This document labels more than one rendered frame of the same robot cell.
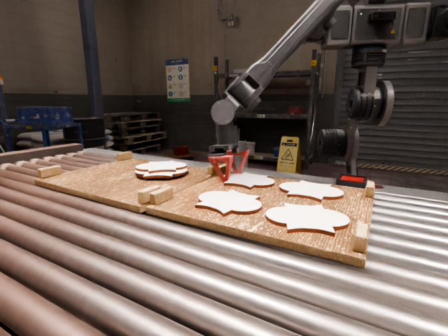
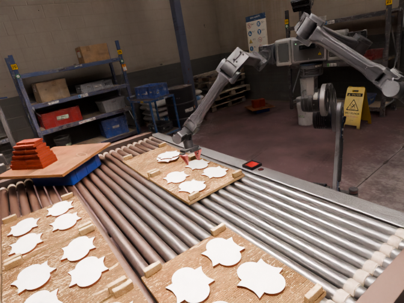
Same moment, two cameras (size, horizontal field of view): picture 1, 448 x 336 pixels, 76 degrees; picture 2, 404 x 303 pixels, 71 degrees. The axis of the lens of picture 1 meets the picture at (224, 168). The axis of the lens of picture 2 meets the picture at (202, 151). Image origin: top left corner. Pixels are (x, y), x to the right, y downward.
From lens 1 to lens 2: 108 cm
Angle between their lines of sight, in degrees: 28
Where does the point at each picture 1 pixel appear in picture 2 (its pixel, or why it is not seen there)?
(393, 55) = not seen: outside the picture
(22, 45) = (136, 34)
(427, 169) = not seen: outside the picture
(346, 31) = (287, 56)
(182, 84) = (261, 38)
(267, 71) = (197, 117)
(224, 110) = (177, 138)
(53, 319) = (111, 208)
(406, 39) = (330, 58)
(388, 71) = not seen: outside the picture
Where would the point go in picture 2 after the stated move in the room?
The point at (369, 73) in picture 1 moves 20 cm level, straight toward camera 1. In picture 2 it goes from (308, 82) to (288, 89)
